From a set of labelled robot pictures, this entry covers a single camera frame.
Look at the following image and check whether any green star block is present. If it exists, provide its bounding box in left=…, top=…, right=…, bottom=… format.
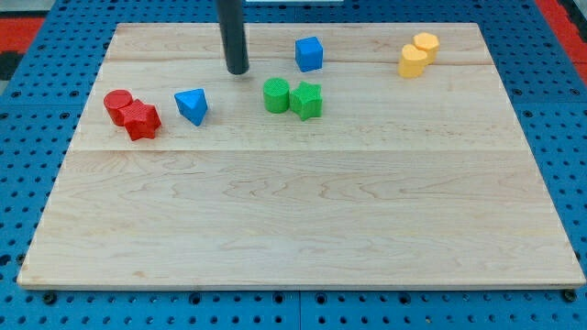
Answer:
left=289, top=81, right=323, bottom=121

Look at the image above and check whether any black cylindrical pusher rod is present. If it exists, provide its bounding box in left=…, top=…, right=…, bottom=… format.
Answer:
left=216, top=0, right=249, bottom=75

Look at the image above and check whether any red cylinder block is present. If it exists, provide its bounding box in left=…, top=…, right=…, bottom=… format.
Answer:
left=103, top=89, right=133, bottom=127

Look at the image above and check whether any yellow hexagon block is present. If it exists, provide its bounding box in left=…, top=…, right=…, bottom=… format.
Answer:
left=413, top=32, right=440, bottom=64

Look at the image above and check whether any blue cube block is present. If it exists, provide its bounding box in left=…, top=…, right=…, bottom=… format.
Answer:
left=294, top=37, right=324, bottom=72

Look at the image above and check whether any red star block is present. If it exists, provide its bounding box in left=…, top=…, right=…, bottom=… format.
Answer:
left=121, top=99, right=161, bottom=141

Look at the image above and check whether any green cylinder block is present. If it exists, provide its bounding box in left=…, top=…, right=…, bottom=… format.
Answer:
left=262, top=77, right=290, bottom=114

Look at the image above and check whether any light wooden board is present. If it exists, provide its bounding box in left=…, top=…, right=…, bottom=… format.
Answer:
left=17, top=23, right=585, bottom=291

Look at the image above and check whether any blue triangular prism block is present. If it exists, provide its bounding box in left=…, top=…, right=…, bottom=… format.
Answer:
left=174, top=89, right=208, bottom=127

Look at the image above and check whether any yellow heart block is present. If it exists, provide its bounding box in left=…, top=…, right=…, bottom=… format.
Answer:
left=398, top=44, right=427, bottom=78

